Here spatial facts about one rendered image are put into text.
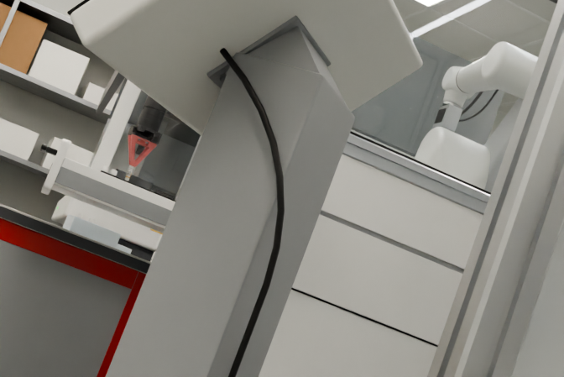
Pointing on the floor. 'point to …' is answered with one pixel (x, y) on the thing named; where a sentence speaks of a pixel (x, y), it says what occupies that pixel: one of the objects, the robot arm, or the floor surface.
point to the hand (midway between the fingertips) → (133, 163)
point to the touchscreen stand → (236, 227)
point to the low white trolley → (61, 299)
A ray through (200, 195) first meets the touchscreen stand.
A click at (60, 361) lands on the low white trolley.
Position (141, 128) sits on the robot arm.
